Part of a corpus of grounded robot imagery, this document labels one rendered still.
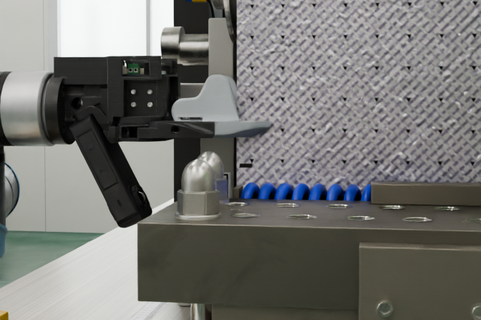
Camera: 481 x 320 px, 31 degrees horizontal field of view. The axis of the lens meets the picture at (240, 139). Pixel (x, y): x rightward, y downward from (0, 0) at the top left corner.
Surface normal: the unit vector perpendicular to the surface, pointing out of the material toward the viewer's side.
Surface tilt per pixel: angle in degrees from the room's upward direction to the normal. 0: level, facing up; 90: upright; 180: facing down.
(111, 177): 89
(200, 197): 90
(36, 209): 90
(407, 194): 90
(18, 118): 100
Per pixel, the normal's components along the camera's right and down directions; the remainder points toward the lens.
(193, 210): -0.15, 0.05
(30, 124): -0.13, 0.52
